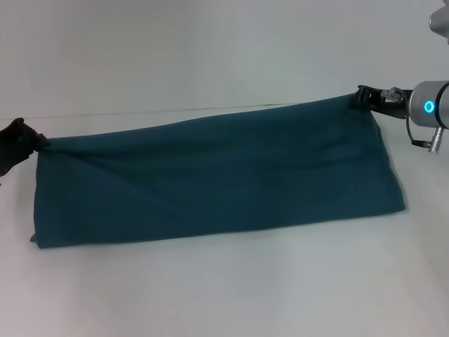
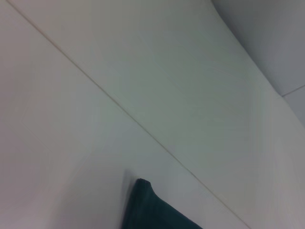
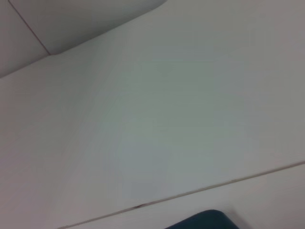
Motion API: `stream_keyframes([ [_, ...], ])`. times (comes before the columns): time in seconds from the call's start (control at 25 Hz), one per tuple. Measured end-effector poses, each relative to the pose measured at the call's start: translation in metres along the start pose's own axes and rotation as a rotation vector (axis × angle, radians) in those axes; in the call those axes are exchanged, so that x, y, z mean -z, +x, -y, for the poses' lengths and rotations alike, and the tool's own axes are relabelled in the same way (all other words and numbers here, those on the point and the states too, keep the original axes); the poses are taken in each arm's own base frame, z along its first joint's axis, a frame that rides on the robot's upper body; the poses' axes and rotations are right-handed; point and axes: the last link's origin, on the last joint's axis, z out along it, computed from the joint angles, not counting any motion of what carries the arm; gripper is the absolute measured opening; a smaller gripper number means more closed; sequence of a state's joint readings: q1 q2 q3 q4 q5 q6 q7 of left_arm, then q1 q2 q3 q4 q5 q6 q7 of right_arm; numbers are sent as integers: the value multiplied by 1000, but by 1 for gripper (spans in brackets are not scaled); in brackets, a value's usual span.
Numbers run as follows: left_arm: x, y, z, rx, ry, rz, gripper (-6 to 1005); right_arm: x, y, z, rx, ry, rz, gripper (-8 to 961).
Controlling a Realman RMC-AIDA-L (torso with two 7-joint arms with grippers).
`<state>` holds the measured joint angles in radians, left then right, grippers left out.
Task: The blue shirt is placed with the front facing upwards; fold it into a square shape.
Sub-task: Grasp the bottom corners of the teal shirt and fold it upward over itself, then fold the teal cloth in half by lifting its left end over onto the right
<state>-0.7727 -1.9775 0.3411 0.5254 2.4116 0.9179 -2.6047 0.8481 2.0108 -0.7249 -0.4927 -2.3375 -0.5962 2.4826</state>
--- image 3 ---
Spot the blue FREE print T-shirt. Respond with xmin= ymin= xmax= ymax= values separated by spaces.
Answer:
xmin=164 ymin=209 xmax=235 ymax=229

